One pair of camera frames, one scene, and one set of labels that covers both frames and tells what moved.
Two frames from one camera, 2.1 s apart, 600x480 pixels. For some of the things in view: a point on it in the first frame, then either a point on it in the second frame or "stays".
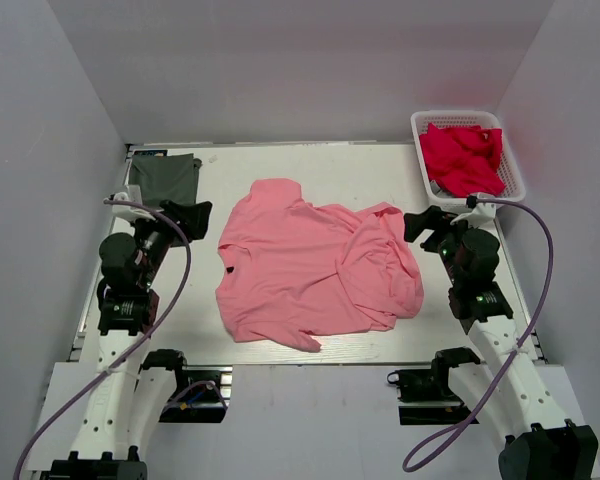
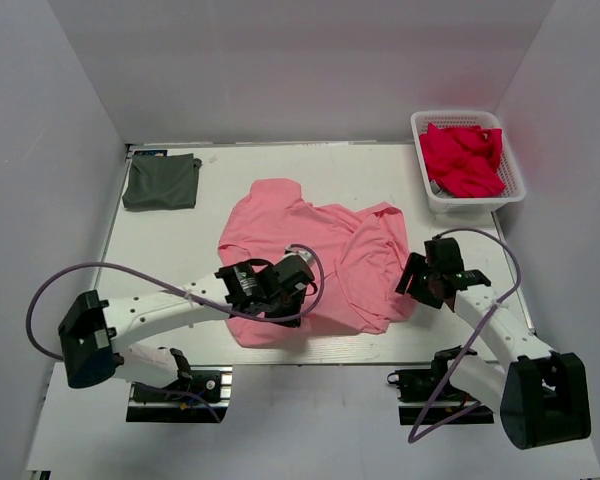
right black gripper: (432, 218) -> (415, 261)
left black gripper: (194, 217) -> (299, 301)
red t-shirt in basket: (464, 161) stays
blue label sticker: (152, 153) stays
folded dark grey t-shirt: (165, 178) stays
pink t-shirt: (292, 270) stays
